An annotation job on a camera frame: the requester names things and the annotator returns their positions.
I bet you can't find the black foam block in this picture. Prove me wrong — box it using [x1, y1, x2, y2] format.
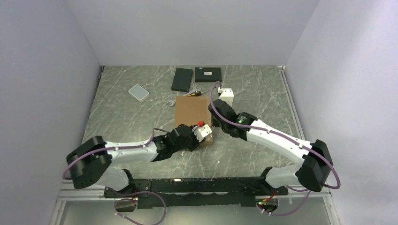
[171, 68, 193, 92]

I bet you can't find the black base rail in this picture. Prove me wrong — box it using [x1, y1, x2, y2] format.
[103, 177, 288, 209]

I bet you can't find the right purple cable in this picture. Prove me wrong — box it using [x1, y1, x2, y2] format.
[209, 81, 341, 190]

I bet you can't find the black box with label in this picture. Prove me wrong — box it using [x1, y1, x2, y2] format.
[195, 67, 222, 83]

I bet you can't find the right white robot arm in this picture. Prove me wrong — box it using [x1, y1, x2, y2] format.
[208, 99, 336, 195]

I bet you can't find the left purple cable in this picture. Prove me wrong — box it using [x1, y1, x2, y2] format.
[62, 127, 170, 181]

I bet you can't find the brown cardboard express box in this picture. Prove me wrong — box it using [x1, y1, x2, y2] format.
[175, 95, 212, 135]

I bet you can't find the aluminium frame rail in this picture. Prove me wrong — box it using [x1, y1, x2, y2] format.
[277, 66, 306, 140]

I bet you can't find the purple cable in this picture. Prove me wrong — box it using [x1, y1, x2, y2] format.
[62, 127, 170, 181]
[209, 81, 341, 190]

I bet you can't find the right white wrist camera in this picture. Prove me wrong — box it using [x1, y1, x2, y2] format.
[217, 87, 234, 107]

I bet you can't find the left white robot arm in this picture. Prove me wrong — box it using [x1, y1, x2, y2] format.
[62, 123, 212, 197]

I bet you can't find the yellow black screwdriver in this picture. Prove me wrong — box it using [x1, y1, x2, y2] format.
[187, 90, 210, 97]

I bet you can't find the silver open-end wrench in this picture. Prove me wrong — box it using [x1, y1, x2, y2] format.
[166, 84, 202, 107]

